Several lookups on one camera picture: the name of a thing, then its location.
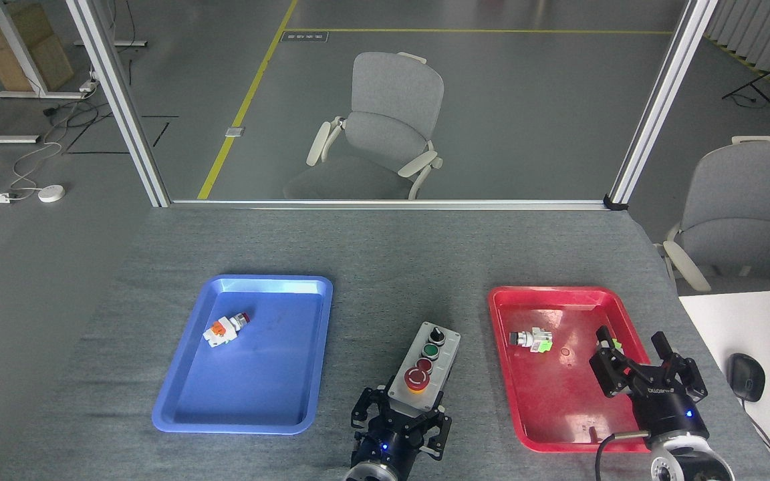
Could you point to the grey control box with buttons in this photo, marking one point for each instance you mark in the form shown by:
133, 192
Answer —
425, 371

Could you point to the green white switch block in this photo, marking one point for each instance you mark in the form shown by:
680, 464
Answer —
617, 345

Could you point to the white round device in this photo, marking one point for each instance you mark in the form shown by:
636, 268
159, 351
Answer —
51, 194

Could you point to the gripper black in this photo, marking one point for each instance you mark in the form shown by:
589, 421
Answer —
669, 411
392, 447

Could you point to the large cardboard box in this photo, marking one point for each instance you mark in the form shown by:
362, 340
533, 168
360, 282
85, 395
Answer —
51, 63

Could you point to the silver aluminium rail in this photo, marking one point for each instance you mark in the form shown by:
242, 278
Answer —
385, 204

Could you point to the silver aluminium post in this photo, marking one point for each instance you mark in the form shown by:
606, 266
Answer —
662, 100
121, 107

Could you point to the black post corner bracket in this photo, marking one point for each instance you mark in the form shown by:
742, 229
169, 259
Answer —
615, 202

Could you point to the grey office chair white armrests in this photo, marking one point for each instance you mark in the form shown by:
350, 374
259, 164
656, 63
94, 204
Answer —
746, 207
392, 113

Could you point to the white vertical blinds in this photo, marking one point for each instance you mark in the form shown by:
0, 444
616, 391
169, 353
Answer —
766, 30

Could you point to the black computer mouse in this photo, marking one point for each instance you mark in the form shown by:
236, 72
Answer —
746, 377

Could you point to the white side table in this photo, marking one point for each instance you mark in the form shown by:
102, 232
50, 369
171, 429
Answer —
759, 327

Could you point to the red plastic tray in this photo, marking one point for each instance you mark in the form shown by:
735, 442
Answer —
559, 401

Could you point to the black push button green switch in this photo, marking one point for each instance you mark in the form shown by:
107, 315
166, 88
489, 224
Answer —
532, 340

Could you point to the blue plastic tray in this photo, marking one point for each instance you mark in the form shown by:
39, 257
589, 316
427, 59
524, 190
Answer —
258, 374

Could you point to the white power strip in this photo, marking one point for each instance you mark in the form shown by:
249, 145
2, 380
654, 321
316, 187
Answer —
87, 85

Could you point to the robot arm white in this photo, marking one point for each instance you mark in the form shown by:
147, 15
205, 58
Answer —
692, 461
368, 473

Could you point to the red push button switch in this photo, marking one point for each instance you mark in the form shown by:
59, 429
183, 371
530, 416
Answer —
224, 329

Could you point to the metal floor socket plate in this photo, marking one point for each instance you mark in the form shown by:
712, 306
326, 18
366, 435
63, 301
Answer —
234, 131

